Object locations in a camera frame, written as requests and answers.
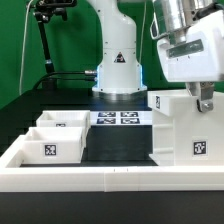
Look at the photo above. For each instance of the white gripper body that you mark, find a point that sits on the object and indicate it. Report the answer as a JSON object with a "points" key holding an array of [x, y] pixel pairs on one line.
{"points": [[200, 59]]}

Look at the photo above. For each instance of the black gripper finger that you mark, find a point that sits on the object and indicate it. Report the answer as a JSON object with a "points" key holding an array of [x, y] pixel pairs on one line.
{"points": [[205, 96], [193, 88]]}

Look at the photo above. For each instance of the white drawer cabinet box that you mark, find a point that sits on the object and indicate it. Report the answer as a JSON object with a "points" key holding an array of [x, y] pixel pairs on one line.
{"points": [[182, 135]]}

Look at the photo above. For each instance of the white drawer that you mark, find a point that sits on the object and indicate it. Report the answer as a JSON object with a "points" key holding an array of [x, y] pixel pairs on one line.
{"points": [[56, 122], [53, 145]]}

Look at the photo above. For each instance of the white front drawer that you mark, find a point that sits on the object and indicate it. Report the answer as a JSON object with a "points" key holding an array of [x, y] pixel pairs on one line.
{"points": [[53, 145]]}

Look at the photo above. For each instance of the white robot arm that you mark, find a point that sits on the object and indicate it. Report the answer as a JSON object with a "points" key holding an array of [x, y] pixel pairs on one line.
{"points": [[119, 74]]}

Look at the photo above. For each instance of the marker tag sheet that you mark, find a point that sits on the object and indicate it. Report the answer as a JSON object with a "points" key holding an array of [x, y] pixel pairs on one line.
{"points": [[121, 118]]}

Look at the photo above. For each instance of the black camera stand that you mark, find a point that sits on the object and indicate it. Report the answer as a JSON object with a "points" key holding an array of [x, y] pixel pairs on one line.
{"points": [[44, 10]]}

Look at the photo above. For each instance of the white fence frame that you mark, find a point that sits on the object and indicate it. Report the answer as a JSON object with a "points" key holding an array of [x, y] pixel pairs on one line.
{"points": [[15, 178]]}

